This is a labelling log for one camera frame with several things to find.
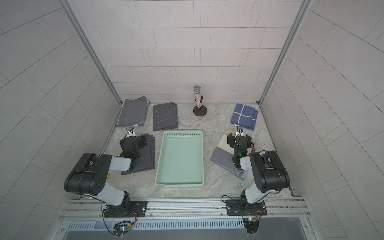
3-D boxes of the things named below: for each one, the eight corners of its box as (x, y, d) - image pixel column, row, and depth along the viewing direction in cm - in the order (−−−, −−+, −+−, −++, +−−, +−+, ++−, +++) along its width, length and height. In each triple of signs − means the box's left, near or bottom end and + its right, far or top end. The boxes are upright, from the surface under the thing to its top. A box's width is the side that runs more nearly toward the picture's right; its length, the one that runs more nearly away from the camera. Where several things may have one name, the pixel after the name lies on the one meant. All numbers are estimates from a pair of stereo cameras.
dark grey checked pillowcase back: (153, 131, 102) (152, 129, 100) (154, 106, 117) (153, 104, 115) (179, 128, 104) (178, 126, 102) (176, 104, 119) (176, 101, 117)
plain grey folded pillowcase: (114, 126, 104) (113, 123, 102) (127, 99, 122) (125, 96, 120) (143, 126, 104) (141, 124, 102) (151, 99, 122) (150, 96, 120)
